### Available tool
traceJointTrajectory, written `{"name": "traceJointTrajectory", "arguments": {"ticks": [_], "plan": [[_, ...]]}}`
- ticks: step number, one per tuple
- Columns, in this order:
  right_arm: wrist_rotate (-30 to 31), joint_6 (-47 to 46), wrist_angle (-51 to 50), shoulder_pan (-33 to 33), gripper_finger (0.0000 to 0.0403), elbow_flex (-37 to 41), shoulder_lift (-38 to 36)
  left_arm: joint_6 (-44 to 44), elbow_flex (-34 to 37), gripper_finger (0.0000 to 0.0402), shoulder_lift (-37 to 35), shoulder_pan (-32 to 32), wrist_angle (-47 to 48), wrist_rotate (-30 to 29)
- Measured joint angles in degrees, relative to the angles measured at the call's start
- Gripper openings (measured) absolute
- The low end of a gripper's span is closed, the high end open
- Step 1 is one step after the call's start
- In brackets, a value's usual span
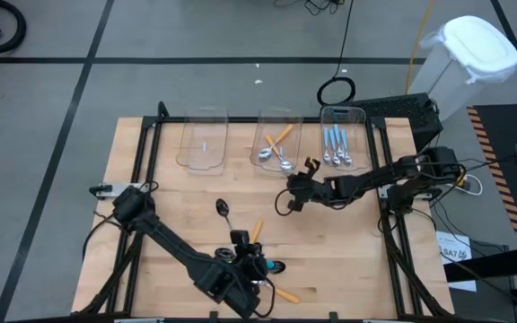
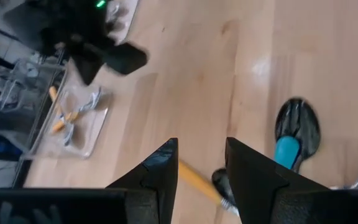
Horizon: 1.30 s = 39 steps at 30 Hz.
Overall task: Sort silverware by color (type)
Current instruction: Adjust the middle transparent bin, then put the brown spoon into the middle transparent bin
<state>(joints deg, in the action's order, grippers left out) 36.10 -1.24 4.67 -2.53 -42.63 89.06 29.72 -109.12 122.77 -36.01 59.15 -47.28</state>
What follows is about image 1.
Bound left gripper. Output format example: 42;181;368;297
232;229;272;282

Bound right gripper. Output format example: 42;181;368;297
286;157;331;212

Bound light blue handled silver spoon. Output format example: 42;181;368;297
340;128;353;165
329;129;341;166
333;123;345;159
322;127;332;163

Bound clear plastic bin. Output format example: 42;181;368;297
249;106;304;175
176;106;230;177
319;105;372;177

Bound black computer case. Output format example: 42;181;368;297
350;92;444;153

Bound white paper sheet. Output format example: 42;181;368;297
435;230;478;292

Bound black metal beam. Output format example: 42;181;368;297
442;258;517;284

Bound black hazard striped mat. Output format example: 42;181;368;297
467;103;517;248

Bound white lidded trash bin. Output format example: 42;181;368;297
408;15;517;121

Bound black metal table frame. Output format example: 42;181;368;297
72;100;455;323

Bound black hanging cable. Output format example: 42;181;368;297
315;0;357;108

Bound white power cable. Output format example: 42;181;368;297
459;172;485;197

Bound yellow hanging cable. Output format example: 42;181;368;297
404;0;435;95

